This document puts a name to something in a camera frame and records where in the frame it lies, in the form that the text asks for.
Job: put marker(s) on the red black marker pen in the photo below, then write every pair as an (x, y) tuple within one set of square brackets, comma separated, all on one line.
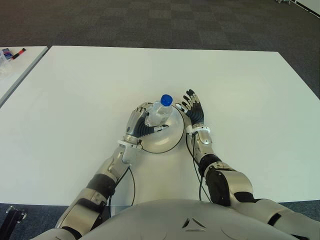
[(19, 53)]

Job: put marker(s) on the black wheeled stand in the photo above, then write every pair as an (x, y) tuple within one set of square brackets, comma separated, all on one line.
[(15, 217)]

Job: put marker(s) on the blue printed packet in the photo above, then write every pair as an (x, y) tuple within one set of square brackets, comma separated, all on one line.
[(7, 53)]

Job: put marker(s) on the clear plastic container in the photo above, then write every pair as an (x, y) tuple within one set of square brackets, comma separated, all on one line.
[(4, 66)]

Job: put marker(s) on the grey chair base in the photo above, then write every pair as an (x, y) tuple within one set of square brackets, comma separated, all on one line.
[(283, 1)]

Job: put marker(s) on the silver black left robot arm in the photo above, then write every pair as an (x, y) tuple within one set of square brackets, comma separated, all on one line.
[(100, 180)]

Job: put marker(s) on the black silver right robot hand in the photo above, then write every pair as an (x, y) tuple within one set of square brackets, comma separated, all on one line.
[(196, 113)]

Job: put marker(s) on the white plate with black rim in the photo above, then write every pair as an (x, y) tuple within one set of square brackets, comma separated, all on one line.
[(165, 142)]

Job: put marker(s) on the grey robot torso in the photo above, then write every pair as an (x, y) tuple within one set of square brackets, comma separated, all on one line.
[(160, 220)]

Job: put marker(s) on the clear bottle with blue cap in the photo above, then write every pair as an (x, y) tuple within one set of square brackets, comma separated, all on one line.
[(166, 100)]

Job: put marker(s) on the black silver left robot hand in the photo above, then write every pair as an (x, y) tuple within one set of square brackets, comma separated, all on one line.
[(136, 125)]

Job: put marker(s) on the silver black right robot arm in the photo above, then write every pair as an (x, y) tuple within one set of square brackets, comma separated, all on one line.
[(240, 182)]

